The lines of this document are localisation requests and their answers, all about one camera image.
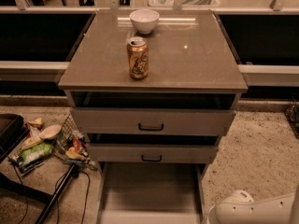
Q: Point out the grey drawer cabinet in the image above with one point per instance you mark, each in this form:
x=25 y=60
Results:
x=190 y=67

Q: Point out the wire basket with items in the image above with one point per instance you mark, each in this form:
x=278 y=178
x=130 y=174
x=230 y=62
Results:
x=70 y=146

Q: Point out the green snack bag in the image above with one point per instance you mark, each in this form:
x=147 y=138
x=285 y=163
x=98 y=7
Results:
x=35 y=153

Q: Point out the grey top drawer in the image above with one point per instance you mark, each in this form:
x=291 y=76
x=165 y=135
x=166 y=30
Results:
x=153 y=121

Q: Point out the grey bottom drawer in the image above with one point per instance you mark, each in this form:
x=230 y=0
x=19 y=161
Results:
x=150 y=193

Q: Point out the white ceramic bowl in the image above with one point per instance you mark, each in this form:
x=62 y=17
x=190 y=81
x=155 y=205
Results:
x=144 y=20

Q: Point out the black box at left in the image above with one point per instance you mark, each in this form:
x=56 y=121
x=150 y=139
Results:
x=12 y=131

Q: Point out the grey drawer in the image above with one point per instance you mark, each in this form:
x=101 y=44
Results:
x=153 y=121
x=152 y=153
x=150 y=193

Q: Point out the gold soda can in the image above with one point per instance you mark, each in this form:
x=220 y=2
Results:
x=138 y=57

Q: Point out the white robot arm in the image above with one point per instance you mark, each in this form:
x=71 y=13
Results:
x=240 y=208

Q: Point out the small white bowl on floor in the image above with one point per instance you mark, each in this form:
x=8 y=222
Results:
x=50 y=132

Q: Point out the wire basket at right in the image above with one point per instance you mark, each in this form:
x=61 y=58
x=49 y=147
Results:
x=292 y=115

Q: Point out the black tripod leg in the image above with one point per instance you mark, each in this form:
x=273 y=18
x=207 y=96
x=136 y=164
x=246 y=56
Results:
x=59 y=188

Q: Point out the grey middle drawer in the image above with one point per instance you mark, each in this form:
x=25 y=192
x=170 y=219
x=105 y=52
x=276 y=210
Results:
x=152 y=153

